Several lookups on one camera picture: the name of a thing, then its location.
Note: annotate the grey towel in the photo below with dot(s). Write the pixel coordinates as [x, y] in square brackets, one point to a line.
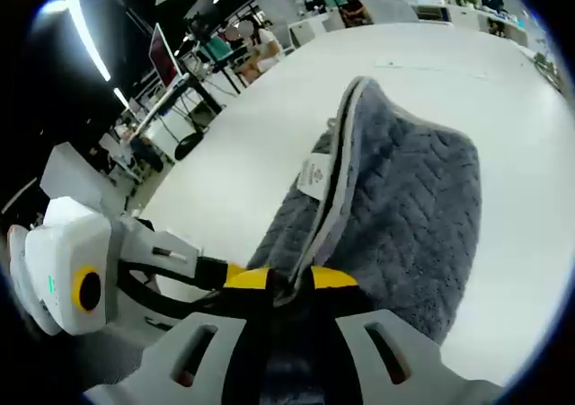
[404, 207]

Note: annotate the white cabinet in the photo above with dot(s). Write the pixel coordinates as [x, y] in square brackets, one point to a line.
[312, 29]

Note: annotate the red screen monitor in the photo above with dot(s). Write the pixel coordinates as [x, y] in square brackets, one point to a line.
[162, 59]

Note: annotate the person's left hand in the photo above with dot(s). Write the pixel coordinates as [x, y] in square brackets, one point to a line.
[15, 233]

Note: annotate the white office desk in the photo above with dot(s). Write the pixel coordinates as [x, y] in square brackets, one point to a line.
[173, 93]

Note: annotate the straight ceiling light strip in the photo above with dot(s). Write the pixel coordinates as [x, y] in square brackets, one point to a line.
[87, 41]

